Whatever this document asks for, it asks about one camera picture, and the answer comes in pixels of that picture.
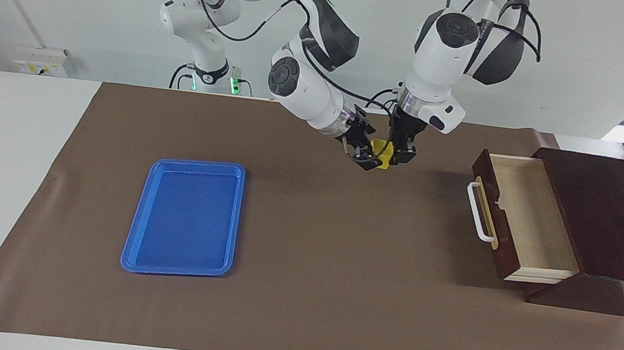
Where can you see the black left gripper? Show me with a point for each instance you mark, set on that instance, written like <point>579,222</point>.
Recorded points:
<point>406,128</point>

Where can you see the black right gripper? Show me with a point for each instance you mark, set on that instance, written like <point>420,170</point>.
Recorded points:
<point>359,127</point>

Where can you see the yellow cube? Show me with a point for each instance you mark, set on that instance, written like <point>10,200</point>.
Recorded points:
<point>382,151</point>

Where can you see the dark wooden drawer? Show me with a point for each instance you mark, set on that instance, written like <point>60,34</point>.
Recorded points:
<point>534,235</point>

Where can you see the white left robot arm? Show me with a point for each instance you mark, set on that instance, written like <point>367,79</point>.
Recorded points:
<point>443,55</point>

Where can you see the brown paper table mat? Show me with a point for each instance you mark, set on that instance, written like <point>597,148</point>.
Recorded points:
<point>310,245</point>

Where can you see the blue plastic tray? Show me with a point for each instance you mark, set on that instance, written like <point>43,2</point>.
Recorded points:
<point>183,219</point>

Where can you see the dark brown wooden cabinet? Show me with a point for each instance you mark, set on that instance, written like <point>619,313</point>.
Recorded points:
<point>618,216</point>

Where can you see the white wall socket box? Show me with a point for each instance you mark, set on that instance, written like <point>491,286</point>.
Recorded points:
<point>40,60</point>

